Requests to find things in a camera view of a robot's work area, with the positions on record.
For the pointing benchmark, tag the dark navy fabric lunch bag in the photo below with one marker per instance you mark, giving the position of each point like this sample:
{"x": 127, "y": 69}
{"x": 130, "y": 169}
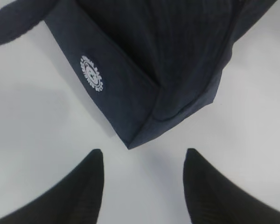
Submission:
{"x": 146, "y": 64}

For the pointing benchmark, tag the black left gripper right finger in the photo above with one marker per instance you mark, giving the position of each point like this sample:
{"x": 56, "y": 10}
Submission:
{"x": 213, "y": 199}

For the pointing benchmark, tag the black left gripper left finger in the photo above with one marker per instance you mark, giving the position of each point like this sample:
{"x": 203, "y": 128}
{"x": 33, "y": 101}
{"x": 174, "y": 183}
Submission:
{"x": 76, "y": 199}

